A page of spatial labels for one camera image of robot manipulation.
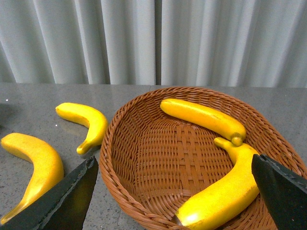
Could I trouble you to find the near yellow banana on table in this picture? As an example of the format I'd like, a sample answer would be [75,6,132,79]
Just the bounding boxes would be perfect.
[0,133,64,225]

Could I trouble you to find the yellow banana in basket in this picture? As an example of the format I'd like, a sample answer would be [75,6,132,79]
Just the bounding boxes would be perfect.
[171,137,259,230]
[159,98,246,146]

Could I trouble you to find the far yellow banana on table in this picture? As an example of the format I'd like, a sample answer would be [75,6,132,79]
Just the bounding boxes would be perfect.
[55,102,108,155]

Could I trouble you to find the grey pleated curtain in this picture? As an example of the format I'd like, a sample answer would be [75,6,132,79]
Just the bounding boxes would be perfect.
[0,0,307,87]

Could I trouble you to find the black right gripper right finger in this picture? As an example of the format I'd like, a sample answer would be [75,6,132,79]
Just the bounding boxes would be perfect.
[251,154,307,230]

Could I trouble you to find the rear yellow banana in basket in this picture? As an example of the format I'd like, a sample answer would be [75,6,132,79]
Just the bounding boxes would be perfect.
[159,98,246,146]

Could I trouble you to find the right brown wicker basket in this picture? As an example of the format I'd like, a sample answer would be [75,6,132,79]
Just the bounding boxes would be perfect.
[99,87,307,230]

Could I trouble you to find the front yellow banana in basket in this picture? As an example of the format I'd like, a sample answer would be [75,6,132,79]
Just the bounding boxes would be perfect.
[171,137,259,230]

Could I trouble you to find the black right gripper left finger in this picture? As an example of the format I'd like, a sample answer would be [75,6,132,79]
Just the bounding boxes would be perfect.
[0,157,98,230]

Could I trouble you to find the yellow banana on table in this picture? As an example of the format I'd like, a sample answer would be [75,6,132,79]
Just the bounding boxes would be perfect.
[55,102,108,155]
[0,133,64,225]

